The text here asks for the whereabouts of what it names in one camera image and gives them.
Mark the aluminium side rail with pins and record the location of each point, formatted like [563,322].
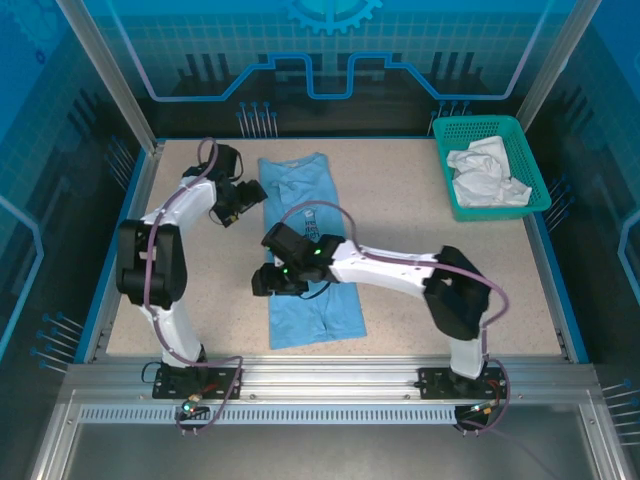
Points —
[550,300]
[127,250]

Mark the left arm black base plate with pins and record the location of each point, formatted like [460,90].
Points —
[170,387]

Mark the metal front panel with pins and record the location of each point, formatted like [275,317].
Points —
[325,455]

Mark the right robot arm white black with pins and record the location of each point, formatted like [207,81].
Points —
[380,272]

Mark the aluminium frame post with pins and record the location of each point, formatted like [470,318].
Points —
[547,65]
[115,75]

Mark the aluminium mounting rail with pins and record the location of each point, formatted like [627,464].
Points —
[325,375]

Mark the white crumpled t-shirt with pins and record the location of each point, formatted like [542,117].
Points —
[480,180]

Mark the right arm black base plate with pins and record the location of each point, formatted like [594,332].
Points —
[430,385]

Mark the green plastic basket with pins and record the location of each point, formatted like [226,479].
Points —
[445,130]

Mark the small LED circuit board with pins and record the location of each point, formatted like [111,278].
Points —
[190,405]
[482,409]

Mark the light blue t-shirt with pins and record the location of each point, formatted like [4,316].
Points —
[300,175]

